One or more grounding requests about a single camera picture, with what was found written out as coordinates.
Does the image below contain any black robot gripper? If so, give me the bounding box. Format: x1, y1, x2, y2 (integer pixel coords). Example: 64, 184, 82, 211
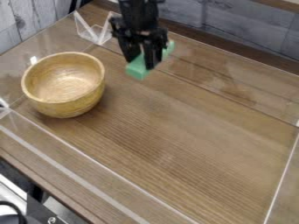
108, 0, 169, 70

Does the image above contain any green rectangular block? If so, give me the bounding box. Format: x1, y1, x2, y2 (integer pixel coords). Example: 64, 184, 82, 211
126, 40, 175, 80

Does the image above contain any wooden bowl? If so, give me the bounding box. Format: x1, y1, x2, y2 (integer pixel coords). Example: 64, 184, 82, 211
22, 52, 106, 118

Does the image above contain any clear acrylic corner bracket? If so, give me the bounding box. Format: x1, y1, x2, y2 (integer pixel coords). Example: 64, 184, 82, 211
74, 11, 118, 46

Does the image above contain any black metal table bracket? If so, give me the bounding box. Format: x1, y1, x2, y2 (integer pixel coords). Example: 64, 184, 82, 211
26, 194, 70, 224

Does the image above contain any black cable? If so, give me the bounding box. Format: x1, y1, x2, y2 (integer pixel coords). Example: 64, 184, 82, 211
0, 200, 28, 224

